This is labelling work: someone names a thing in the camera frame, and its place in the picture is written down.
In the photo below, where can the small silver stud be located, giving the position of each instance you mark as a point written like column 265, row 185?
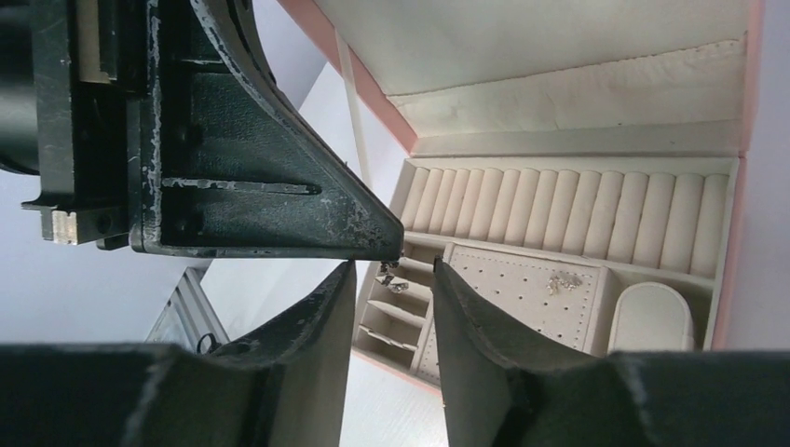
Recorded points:
column 386, row 277

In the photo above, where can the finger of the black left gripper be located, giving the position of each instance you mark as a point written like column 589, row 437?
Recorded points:
column 221, row 165

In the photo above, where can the pink jewelry box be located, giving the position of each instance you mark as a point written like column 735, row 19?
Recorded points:
column 603, row 139

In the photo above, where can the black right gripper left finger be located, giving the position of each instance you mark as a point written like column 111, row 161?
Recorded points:
column 283, row 384

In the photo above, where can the small silver earring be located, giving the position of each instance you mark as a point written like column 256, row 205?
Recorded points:
column 563, row 282

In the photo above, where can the beige oval watch pillow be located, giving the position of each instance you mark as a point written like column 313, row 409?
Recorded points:
column 651, row 316

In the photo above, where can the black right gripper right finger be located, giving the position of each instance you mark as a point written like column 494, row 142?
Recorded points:
column 505, row 384

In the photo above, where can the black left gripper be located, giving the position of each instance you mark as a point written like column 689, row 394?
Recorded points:
column 74, row 76

